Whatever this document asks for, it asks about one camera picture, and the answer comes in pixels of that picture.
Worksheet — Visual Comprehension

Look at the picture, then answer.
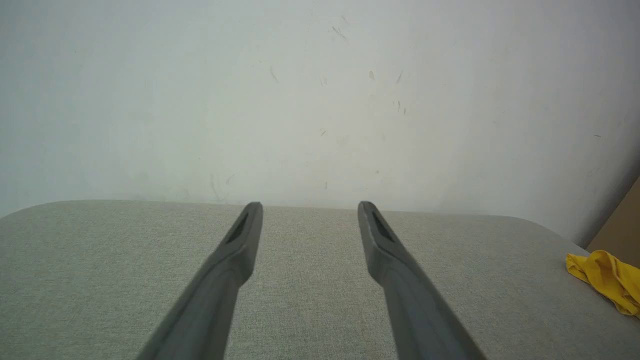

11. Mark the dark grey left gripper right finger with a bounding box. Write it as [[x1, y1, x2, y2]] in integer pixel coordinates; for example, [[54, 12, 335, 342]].
[[357, 201, 487, 360]]

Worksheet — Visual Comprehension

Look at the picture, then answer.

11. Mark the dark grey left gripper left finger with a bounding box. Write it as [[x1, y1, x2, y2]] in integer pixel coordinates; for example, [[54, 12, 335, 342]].
[[135, 201, 264, 360]]

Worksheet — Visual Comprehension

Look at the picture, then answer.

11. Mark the yellow T-shirt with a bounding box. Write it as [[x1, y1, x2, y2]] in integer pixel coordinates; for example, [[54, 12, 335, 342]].
[[565, 249, 640, 319]]

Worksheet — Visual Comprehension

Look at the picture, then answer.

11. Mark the brown cardboard panel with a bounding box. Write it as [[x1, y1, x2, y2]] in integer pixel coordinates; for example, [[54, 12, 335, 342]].
[[586, 177, 640, 271]]

